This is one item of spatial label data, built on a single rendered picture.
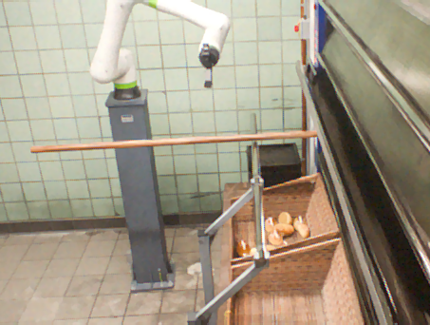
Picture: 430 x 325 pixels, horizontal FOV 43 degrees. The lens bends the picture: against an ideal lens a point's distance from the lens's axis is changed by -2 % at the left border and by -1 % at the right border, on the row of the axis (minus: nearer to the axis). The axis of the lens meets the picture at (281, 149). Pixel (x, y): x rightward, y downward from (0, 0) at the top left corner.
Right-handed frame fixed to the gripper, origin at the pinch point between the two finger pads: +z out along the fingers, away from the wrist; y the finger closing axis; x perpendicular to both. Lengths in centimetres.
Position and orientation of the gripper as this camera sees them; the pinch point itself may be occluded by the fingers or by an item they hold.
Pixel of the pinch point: (206, 70)
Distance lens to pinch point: 234.6
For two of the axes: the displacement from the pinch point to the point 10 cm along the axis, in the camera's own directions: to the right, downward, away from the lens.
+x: -10.0, 0.5, -0.6
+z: 0.7, 4.1, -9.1
